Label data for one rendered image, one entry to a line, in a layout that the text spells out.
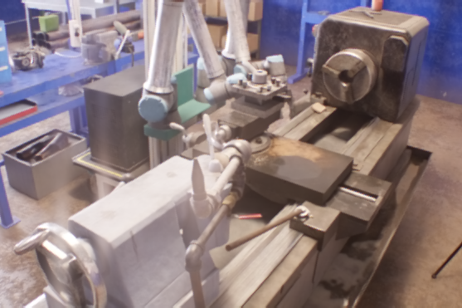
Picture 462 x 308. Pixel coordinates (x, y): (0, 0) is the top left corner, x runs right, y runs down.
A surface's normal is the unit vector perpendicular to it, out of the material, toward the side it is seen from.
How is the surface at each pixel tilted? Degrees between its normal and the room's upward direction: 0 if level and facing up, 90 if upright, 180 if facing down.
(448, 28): 90
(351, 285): 0
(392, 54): 90
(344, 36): 90
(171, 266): 66
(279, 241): 0
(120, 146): 90
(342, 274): 0
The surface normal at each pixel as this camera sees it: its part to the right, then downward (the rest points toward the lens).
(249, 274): 0.03, -0.89
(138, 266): 0.81, 0.05
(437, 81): -0.56, 0.37
